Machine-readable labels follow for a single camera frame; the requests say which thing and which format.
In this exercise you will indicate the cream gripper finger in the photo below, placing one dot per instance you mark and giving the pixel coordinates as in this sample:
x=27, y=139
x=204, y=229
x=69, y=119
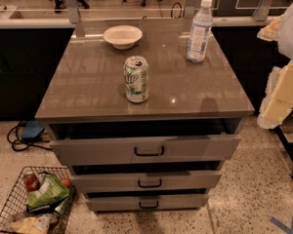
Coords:
x=271, y=31
x=278, y=102

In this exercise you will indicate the green white 7up can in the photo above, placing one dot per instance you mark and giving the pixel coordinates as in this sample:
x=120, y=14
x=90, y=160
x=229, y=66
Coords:
x=136, y=79

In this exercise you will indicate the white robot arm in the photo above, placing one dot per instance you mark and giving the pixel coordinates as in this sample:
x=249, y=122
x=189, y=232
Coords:
x=285, y=41

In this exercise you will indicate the white paper bowl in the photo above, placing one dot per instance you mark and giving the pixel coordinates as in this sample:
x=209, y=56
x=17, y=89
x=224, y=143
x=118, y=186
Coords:
x=122, y=37

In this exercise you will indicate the red soda can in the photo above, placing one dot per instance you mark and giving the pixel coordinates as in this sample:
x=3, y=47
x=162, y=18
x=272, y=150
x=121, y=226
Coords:
x=30, y=181

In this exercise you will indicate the clear plastic water bottle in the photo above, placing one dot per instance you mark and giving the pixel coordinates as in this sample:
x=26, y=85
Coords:
x=200, y=30

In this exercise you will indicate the grey drawer cabinet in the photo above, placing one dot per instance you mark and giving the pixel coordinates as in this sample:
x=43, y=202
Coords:
x=143, y=129

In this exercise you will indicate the bottom grey drawer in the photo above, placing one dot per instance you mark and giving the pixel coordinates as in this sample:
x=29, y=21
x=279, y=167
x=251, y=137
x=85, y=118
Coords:
x=147, y=203

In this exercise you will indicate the grey drawer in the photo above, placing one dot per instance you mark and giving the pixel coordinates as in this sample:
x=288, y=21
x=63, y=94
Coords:
x=135, y=150
x=147, y=203
x=146, y=181

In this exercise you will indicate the middle grey drawer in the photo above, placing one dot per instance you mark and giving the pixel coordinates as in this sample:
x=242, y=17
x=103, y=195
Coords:
x=146, y=181

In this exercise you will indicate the top grey drawer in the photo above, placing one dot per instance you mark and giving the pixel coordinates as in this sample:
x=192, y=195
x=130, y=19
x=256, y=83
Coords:
x=135, y=150

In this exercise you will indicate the red apple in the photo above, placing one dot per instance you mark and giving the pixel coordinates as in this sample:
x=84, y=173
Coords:
x=66, y=182

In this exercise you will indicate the green chip bag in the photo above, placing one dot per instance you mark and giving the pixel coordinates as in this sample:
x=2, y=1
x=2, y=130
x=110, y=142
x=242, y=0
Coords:
x=50, y=192

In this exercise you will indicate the blue foot pedal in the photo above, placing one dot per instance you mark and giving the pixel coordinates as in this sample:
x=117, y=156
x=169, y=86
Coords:
x=32, y=130

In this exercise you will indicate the yellow white snack bag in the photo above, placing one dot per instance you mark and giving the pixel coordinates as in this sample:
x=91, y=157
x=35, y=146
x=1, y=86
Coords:
x=32, y=225

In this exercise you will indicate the black cart frame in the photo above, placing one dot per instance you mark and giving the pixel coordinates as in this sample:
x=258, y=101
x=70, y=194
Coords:
x=291, y=147

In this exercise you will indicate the black wire basket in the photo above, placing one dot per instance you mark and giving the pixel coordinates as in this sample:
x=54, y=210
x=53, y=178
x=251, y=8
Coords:
x=15, y=208

